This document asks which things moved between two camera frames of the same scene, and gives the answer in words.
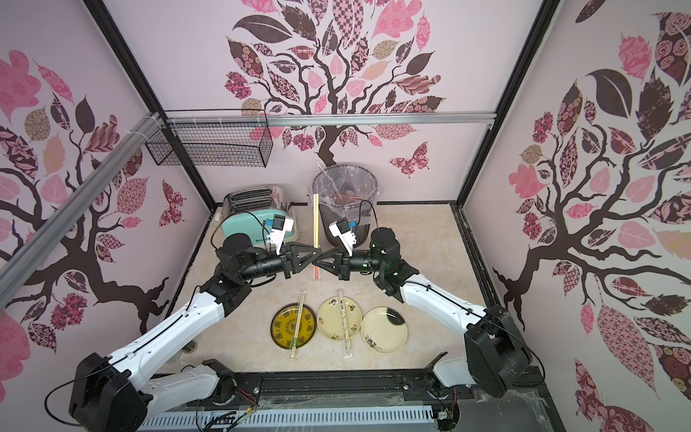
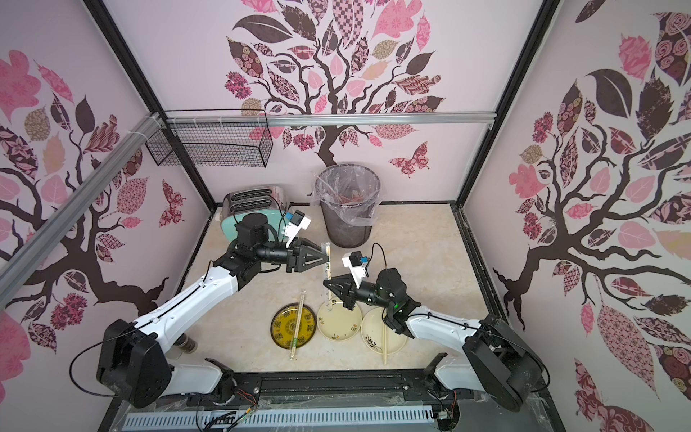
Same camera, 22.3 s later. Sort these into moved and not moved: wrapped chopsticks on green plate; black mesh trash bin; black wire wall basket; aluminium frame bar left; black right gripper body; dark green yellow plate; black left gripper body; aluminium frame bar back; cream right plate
Moved: black right gripper body
Not moved: black left gripper body; cream right plate; black mesh trash bin; wrapped chopsticks on green plate; dark green yellow plate; black wire wall basket; aluminium frame bar left; aluminium frame bar back
